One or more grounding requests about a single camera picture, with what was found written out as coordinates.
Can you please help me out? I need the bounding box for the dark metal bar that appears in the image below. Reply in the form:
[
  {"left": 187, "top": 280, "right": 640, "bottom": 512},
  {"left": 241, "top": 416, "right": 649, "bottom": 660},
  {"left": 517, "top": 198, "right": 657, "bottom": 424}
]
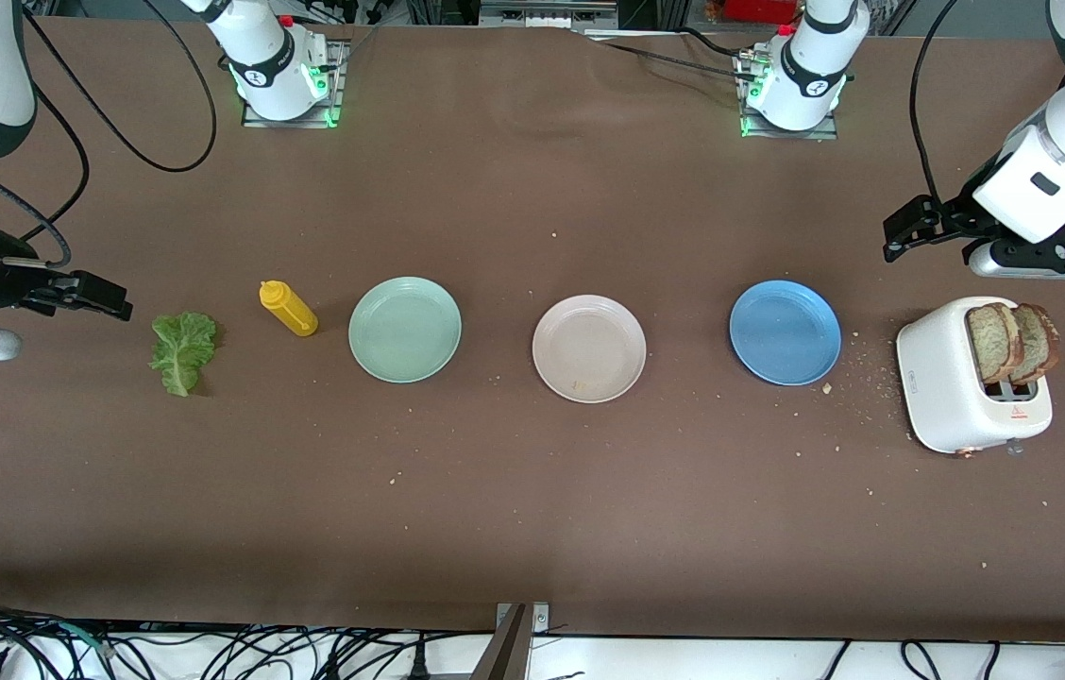
[{"left": 468, "top": 604, "right": 530, "bottom": 680}]

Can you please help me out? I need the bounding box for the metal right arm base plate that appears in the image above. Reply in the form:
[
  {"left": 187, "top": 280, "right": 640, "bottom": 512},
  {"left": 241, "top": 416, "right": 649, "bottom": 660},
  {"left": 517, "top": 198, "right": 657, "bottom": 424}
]
[{"left": 242, "top": 38, "right": 345, "bottom": 130}]

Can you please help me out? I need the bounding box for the black cable on table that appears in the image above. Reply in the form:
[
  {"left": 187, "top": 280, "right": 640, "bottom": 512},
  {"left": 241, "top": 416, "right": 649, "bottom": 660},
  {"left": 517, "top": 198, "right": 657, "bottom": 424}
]
[{"left": 584, "top": 26, "right": 765, "bottom": 84}]

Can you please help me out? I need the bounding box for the yellow mustard squeeze bottle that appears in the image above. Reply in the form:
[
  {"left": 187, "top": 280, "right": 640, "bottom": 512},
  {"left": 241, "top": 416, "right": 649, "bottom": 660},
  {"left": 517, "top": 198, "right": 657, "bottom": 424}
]
[{"left": 259, "top": 280, "right": 319, "bottom": 338}]

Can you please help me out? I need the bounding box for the white toaster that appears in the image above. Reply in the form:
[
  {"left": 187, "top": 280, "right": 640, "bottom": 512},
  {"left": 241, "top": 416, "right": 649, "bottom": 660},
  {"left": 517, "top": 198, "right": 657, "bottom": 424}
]
[{"left": 896, "top": 296, "right": 1055, "bottom": 458}]

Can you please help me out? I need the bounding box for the grey metal rack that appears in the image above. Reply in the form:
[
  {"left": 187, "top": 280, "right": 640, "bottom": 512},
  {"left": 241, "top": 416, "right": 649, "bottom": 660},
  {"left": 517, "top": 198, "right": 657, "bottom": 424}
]
[{"left": 479, "top": 0, "right": 620, "bottom": 29}]

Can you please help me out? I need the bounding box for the red box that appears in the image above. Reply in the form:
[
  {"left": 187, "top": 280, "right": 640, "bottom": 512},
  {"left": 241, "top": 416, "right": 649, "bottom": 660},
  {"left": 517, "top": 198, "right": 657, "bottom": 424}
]
[{"left": 721, "top": 0, "right": 803, "bottom": 25}]

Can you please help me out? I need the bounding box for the brown bread slice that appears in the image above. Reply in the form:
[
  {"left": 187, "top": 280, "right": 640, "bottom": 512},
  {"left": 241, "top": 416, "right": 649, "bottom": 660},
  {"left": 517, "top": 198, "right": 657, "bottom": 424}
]
[
  {"left": 1012, "top": 302, "right": 1061, "bottom": 385},
  {"left": 966, "top": 302, "right": 1025, "bottom": 384}
]

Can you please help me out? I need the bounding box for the blue plate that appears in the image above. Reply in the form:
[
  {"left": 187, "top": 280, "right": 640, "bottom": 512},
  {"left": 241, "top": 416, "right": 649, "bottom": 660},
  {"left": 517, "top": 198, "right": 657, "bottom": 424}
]
[{"left": 729, "top": 280, "right": 843, "bottom": 387}]

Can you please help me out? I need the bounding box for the light green plate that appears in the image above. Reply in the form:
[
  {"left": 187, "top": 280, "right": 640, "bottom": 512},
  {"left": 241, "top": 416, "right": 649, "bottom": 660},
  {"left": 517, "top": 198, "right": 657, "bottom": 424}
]
[{"left": 348, "top": 276, "right": 463, "bottom": 384}]

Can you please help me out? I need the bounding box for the silver table edge bracket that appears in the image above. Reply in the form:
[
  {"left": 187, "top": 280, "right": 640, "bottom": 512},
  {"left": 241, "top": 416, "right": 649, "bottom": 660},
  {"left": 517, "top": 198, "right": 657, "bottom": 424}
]
[{"left": 495, "top": 603, "right": 550, "bottom": 636}]

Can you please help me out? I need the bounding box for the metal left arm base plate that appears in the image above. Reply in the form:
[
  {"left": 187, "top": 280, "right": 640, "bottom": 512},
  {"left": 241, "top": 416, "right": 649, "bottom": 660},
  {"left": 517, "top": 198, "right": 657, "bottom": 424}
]
[{"left": 740, "top": 47, "right": 840, "bottom": 141}]

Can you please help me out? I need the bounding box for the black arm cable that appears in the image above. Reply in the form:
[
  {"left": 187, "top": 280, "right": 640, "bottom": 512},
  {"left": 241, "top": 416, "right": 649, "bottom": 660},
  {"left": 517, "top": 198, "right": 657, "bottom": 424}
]
[
  {"left": 908, "top": 0, "right": 960, "bottom": 204},
  {"left": 21, "top": 0, "right": 218, "bottom": 267}
]

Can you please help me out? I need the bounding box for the green lettuce leaf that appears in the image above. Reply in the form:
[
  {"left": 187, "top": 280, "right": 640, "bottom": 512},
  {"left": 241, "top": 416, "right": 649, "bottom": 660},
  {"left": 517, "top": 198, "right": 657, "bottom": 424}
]
[{"left": 148, "top": 312, "right": 219, "bottom": 399}]

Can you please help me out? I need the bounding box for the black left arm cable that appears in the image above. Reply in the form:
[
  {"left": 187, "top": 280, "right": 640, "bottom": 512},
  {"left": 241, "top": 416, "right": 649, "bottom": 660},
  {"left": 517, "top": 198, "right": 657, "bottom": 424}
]
[{"left": 908, "top": 0, "right": 960, "bottom": 204}]

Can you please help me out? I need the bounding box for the beige plate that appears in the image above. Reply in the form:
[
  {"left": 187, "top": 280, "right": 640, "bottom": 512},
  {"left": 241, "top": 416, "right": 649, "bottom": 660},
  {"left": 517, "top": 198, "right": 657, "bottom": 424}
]
[{"left": 532, "top": 295, "right": 648, "bottom": 405}]

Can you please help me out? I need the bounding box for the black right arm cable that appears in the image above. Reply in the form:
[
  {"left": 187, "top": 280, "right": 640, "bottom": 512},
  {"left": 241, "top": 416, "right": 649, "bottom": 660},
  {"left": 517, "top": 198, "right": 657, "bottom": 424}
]
[{"left": 21, "top": 0, "right": 218, "bottom": 267}]

